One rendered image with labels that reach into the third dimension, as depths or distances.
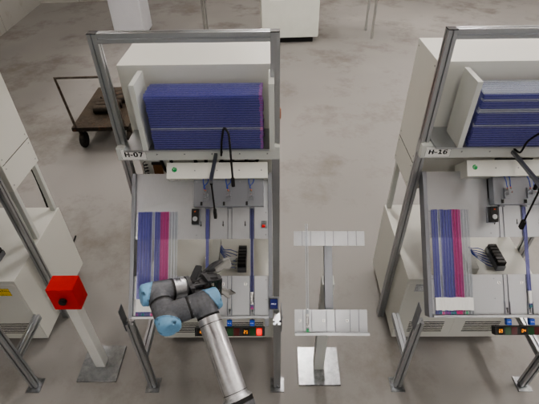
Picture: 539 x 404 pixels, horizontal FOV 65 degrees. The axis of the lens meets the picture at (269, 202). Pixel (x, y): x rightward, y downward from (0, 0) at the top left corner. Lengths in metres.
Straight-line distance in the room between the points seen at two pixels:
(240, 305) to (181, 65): 1.16
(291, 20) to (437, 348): 5.75
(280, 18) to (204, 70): 5.48
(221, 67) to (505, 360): 2.42
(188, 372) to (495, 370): 1.87
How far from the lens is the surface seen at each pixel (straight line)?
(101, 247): 3.71
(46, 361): 3.16
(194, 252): 2.57
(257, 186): 2.05
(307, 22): 7.52
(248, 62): 2.02
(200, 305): 1.40
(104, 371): 2.96
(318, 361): 2.71
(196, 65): 2.03
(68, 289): 2.37
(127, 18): 8.11
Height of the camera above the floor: 2.44
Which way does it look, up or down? 39 degrees down
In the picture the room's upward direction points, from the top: 1 degrees counter-clockwise
